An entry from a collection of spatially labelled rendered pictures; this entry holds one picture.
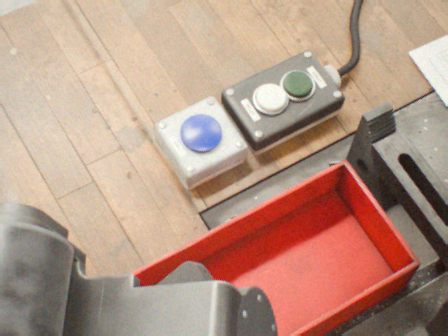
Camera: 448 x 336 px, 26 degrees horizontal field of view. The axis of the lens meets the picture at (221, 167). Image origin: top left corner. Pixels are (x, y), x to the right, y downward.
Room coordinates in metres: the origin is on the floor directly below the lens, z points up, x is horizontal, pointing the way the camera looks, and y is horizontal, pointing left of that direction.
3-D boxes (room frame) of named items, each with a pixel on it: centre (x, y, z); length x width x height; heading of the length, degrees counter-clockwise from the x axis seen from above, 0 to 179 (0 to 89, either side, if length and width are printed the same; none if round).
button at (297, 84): (0.52, -0.07, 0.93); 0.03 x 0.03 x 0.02
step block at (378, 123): (0.45, -0.15, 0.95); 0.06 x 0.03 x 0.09; 37
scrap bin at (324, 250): (0.31, -0.05, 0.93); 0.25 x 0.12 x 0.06; 127
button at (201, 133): (0.45, 0.02, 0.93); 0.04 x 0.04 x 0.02
